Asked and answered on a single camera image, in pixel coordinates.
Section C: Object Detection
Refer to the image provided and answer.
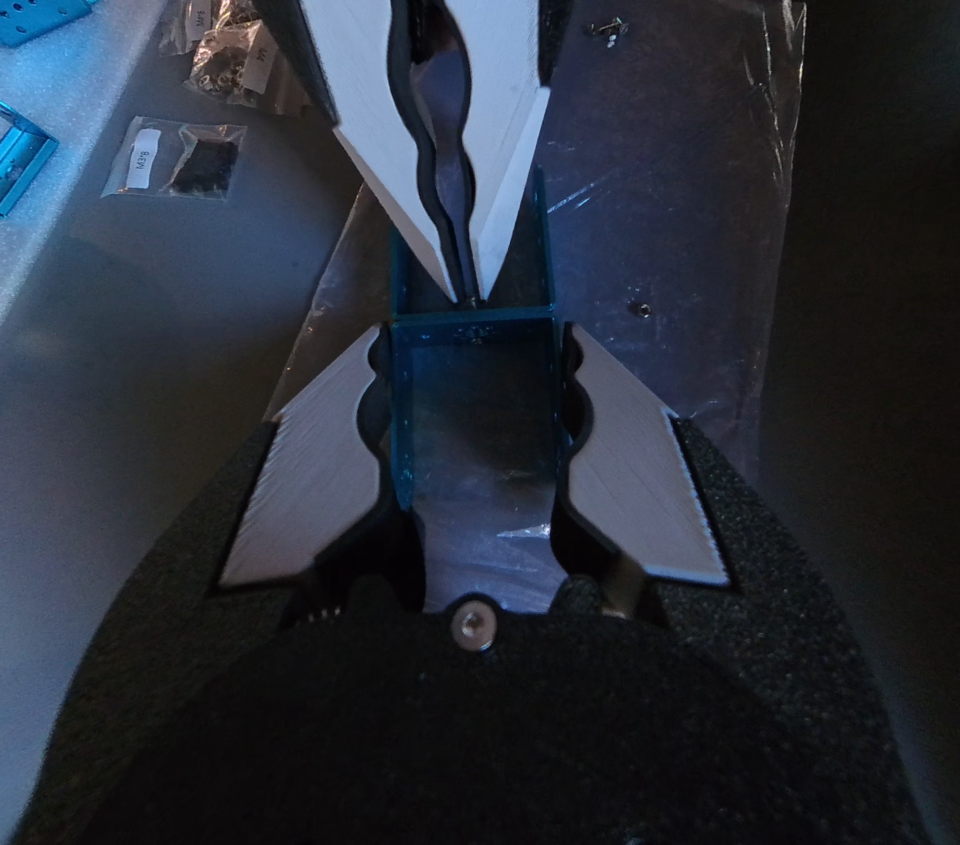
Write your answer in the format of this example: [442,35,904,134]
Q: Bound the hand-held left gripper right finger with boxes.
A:
[568,326,730,585]

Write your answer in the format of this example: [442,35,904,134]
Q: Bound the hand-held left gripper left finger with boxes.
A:
[219,326,393,589]

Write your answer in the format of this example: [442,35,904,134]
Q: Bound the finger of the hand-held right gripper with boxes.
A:
[438,0,554,305]
[283,0,465,305]

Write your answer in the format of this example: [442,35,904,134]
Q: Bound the blue metal bracket assembly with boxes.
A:
[386,166,564,512]

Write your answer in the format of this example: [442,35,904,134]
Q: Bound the dark grey desk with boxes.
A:
[0,0,960,711]

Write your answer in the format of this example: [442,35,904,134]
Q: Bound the scattered small clear hardware bags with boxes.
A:
[101,0,316,201]

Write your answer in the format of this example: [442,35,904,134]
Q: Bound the clear plastic bag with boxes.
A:
[277,0,811,606]

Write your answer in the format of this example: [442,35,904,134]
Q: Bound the white foam sheet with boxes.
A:
[0,0,219,329]

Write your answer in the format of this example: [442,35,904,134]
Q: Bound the blue metal U bracket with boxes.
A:
[0,102,61,220]

